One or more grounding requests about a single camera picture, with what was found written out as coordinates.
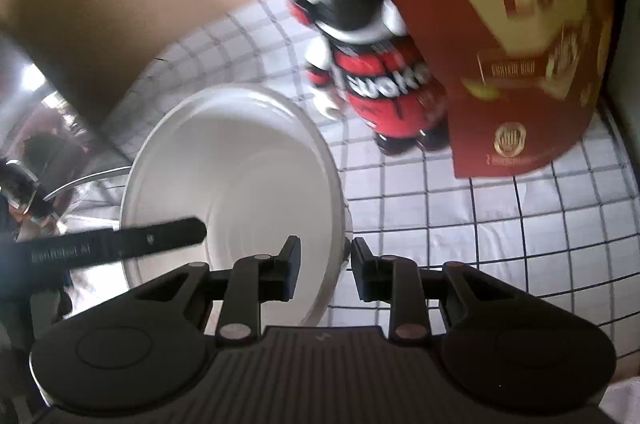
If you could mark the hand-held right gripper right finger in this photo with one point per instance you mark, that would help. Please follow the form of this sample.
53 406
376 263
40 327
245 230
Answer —
359 266

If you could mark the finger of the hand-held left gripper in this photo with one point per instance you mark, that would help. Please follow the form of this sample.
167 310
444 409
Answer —
165 235

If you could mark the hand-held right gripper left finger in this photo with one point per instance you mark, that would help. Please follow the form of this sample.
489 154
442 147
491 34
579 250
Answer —
294 264

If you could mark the white paper bowl red print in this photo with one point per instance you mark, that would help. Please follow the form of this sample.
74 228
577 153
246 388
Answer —
240 164

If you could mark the stainless steel bowl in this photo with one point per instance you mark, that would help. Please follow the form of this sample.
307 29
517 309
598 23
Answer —
35 114

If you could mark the white black checked tablecloth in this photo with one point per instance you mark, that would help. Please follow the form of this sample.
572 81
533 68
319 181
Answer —
450 229

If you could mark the panda robot toy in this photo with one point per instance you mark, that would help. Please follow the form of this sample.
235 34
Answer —
380 79

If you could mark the red snack bag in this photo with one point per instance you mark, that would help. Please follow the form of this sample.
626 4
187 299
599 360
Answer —
500 54

